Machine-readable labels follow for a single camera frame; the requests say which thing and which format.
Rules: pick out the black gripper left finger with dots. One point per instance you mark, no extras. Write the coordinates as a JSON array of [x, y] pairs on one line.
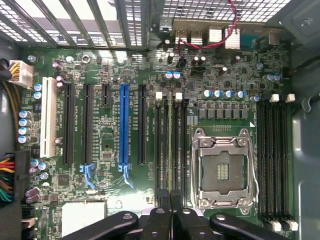
[[160, 225]]

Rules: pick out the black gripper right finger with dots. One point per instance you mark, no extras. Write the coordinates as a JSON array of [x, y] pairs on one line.
[[186, 225]]

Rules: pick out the black RAM slot white latch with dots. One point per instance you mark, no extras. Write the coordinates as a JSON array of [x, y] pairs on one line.
[[270, 160], [158, 140], [177, 140], [286, 160]]

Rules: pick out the silver CPU socket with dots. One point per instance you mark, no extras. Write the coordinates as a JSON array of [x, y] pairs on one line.
[[222, 170]]

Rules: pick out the silver chipset heatsink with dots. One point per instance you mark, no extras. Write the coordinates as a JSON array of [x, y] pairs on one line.
[[83, 218]]

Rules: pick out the silver socket locking lever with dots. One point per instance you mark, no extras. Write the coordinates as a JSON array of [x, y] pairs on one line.
[[255, 180]]

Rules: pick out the long black expansion slot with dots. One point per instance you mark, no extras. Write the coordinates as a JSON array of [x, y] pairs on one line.
[[142, 125], [68, 125]]

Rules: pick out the black expansion slot blue latch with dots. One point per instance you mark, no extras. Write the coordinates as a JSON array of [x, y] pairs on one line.
[[88, 125]]

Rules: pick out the short black expansion slot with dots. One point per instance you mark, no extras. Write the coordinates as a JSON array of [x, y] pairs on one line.
[[106, 96]]

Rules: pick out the black main power connector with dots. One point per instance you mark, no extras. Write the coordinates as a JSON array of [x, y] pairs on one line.
[[22, 175]]

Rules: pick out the green motherboard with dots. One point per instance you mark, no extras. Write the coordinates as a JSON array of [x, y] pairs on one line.
[[175, 75]]

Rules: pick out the white PCI expansion slot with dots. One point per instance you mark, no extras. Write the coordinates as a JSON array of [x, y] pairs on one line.
[[48, 117]]

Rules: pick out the grey metal PC case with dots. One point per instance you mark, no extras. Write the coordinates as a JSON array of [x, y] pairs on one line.
[[305, 125]]

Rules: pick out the rear port block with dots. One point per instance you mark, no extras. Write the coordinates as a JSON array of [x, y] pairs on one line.
[[220, 35]]

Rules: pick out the white power connector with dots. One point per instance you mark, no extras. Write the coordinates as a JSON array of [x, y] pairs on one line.
[[22, 73]]

